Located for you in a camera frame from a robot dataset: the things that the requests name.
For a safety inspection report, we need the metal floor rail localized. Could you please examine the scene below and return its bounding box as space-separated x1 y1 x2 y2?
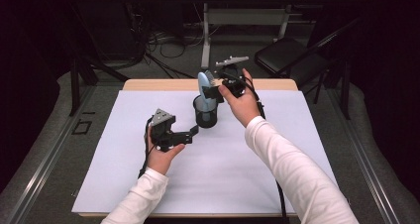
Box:
328 86 402 224
4 84 97 224

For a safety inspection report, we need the tangle of floor cables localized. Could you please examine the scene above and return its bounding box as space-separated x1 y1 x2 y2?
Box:
132 2 222 79

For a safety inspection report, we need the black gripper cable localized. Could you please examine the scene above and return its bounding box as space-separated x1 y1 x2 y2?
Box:
138 116 156 179
224 71 291 224

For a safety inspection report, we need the person's right hand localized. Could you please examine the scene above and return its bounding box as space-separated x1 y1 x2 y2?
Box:
217 67 263 129

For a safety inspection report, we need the black folding chair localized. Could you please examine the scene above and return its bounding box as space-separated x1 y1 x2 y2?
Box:
254 17 361 89

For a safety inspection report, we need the person's left hand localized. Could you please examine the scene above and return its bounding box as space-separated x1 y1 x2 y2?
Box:
144 126 186 176

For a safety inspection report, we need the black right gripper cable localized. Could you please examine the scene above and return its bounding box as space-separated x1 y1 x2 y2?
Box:
224 71 291 224

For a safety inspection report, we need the light blue hairbrush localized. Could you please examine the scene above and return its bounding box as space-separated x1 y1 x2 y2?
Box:
197 69 217 123

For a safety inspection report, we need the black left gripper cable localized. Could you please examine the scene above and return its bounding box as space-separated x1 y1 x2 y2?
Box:
138 116 156 179

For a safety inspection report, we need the black metal stand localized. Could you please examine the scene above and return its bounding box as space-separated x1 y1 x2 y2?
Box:
340 56 352 121
49 0 130 117

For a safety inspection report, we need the black mesh pen holder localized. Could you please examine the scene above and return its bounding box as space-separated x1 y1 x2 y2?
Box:
192 94 219 129

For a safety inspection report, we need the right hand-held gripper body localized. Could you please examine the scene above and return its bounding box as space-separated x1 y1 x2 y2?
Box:
215 56 251 98

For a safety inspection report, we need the white table cover sheet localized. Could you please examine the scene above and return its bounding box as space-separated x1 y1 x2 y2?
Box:
71 89 349 215

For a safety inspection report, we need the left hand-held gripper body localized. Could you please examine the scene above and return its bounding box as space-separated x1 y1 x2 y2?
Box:
150 108 179 153

